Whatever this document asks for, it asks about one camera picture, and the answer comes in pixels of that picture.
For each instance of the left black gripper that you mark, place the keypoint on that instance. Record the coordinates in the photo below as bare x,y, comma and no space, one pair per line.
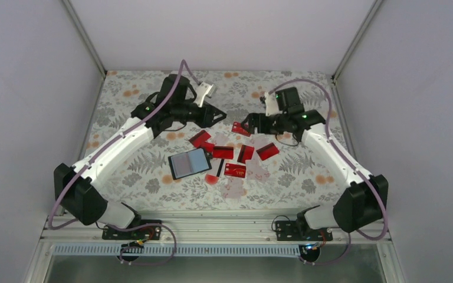
208,111

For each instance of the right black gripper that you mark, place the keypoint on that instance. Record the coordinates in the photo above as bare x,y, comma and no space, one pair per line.
261,128

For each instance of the black leather card holder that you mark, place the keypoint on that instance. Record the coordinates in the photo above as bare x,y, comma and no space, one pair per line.
189,163

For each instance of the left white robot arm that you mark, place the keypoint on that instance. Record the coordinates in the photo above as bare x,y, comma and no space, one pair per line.
76,187

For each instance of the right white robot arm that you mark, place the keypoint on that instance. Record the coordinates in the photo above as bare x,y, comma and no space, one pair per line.
364,196

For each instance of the red VIP card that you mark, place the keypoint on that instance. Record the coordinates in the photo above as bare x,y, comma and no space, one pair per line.
236,128

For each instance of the red card left pair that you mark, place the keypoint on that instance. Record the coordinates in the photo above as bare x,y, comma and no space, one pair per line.
201,140

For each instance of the red card black stripe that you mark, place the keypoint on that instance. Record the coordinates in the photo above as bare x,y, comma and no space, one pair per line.
223,152

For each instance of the red chip card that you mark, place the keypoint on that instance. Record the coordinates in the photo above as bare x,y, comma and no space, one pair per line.
235,170

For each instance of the white floral card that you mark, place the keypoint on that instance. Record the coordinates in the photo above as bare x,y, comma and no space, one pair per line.
236,188

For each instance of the white card red circle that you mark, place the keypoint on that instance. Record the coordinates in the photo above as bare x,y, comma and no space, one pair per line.
212,176

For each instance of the floral patterned table mat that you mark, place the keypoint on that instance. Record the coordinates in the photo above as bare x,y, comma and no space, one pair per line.
298,177

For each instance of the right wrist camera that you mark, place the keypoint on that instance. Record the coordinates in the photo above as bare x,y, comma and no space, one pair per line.
285,101

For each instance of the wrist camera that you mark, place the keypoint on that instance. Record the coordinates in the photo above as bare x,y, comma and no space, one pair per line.
285,101
184,91

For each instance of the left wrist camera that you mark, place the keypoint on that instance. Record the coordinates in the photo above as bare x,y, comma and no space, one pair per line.
184,91

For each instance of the aluminium rail frame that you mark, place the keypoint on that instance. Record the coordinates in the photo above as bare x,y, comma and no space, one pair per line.
202,226

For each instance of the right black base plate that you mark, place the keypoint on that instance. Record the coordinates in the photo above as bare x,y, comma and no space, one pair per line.
290,231

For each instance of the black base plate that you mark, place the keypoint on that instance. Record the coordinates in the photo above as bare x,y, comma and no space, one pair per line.
290,231
145,230

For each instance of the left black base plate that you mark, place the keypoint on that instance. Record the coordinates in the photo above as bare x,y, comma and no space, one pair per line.
145,230

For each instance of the grey slotted cable duct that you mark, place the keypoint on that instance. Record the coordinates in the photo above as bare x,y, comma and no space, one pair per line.
160,249

